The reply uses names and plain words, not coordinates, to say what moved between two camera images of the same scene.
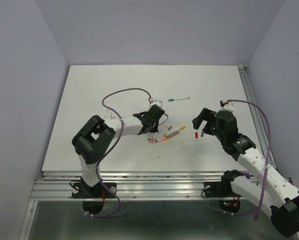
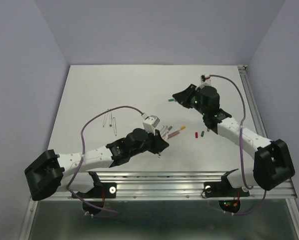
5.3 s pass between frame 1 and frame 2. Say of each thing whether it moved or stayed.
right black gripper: moved
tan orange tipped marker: stayed
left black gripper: moved
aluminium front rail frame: stayed
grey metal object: moved
